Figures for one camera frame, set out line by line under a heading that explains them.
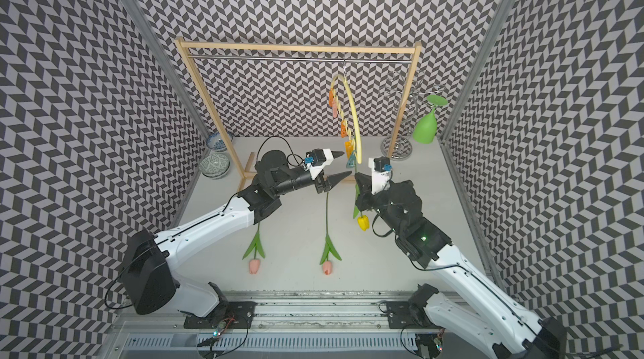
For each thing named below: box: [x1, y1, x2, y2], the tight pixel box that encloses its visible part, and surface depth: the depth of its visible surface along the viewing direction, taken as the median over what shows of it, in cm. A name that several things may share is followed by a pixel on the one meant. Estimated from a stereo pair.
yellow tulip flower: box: [357, 214, 370, 232], surface depth 75 cm
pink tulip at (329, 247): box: [319, 191, 343, 276], surface depth 87 cm
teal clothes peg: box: [346, 150, 356, 169], surface depth 69 cm
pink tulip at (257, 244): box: [242, 223, 265, 275], surface depth 86 cm
